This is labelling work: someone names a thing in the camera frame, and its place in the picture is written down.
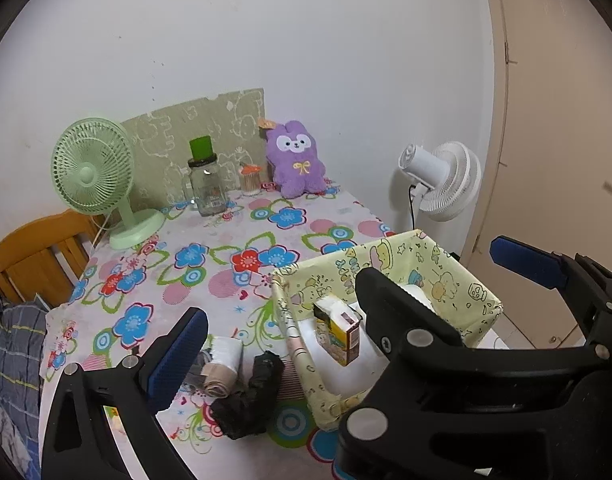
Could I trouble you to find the floral tablecloth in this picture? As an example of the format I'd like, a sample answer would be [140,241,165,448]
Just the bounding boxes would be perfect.
[38,177,492,480]

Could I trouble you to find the white fan cable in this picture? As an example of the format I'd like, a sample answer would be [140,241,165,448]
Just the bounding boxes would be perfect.
[88,211,114,256]

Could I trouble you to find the small yellow carton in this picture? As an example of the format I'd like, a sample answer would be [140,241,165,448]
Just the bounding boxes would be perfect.
[313,296,363,367]

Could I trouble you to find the glass jar with green cap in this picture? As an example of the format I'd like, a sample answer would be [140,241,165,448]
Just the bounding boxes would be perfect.
[185,136,228,218]

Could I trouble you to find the white standing fan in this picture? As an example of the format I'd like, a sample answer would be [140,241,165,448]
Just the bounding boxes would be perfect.
[398,141,483,233]

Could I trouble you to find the blue plaid cloth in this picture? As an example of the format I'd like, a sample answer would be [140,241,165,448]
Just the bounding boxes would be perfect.
[0,287,49,480]

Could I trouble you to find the white and beige socks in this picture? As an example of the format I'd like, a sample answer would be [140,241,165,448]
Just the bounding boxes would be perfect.
[208,336,245,377]

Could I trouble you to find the green patterned board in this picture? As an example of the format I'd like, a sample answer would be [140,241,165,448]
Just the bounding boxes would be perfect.
[120,88,267,211]

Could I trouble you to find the beige door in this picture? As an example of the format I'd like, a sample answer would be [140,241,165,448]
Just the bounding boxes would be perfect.
[460,0,612,351]

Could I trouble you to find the green desk fan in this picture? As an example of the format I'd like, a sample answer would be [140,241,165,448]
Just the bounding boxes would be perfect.
[52,117,167,251]

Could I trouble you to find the black sock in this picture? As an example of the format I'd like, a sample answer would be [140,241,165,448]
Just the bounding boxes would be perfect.
[212,351,285,441]

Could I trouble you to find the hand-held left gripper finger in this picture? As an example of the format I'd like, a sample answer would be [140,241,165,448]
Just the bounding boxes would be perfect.
[40,306,210,480]

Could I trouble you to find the grey cloth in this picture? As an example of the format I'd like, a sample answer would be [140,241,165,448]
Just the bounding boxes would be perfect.
[186,349,213,387]

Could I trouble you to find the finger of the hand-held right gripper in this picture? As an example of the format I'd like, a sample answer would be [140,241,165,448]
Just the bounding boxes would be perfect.
[491,236,612,346]
[338,267,612,441]

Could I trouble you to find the beige cloth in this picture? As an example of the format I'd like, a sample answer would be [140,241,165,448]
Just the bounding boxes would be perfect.
[202,370,241,400]

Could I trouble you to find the toothpick jar with orange lid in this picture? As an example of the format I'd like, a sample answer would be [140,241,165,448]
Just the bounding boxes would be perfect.
[238,162,263,195]

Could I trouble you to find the purple plush bunny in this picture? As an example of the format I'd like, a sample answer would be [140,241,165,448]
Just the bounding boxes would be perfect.
[258,117,329,199]

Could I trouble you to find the yellow printed fabric basket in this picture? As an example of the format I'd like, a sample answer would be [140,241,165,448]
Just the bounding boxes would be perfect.
[270,229,503,433]

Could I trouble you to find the wooden chair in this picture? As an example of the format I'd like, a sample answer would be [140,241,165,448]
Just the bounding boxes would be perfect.
[0,210,104,309]

